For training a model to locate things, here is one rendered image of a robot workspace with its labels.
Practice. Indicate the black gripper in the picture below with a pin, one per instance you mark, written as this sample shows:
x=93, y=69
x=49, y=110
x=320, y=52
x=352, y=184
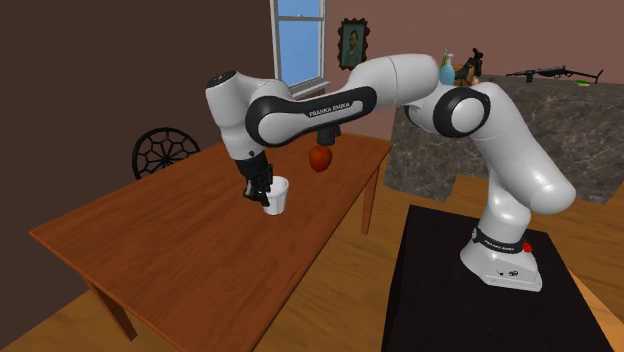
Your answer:
x=253, y=170

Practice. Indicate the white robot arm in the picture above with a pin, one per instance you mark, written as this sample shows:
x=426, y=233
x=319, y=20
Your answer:
x=507, y=161

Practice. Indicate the white cup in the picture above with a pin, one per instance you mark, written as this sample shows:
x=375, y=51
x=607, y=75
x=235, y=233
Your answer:
x=278, y=197

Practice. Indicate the red apple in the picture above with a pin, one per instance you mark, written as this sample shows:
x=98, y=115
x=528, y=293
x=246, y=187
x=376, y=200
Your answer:
x=320, y=158

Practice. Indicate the black round-back chair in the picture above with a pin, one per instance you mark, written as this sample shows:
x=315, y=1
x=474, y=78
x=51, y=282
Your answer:
x=163, y=151

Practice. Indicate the brown wooden table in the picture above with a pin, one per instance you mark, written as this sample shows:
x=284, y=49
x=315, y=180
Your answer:
x=185, y=244

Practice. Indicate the white framed window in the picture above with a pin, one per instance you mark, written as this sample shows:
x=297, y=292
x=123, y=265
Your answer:
x=298, y=44

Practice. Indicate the blue spray bottle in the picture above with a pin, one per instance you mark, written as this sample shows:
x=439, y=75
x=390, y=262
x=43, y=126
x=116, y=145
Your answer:
x=447, y=74

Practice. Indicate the green bottle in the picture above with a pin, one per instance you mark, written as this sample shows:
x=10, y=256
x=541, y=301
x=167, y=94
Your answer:
x=444, y=58

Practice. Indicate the black robot stand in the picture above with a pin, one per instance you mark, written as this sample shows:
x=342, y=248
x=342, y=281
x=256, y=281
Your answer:
x=438, y=302

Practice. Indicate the black and brown figure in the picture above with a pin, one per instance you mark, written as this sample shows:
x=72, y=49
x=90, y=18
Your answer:
x=469, y=68

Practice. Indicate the black rifle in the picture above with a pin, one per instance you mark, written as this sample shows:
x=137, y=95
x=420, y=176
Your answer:
x=546, y=73

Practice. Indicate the grey marble counter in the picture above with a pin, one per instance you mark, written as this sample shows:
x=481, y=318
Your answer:
x=560, y=126

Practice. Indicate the small green flat object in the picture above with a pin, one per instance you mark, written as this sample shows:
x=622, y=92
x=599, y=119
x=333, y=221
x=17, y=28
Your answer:
x=582, y=83

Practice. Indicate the framed portrait wall picture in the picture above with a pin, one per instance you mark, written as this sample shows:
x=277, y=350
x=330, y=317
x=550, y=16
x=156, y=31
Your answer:
x=353, y=44

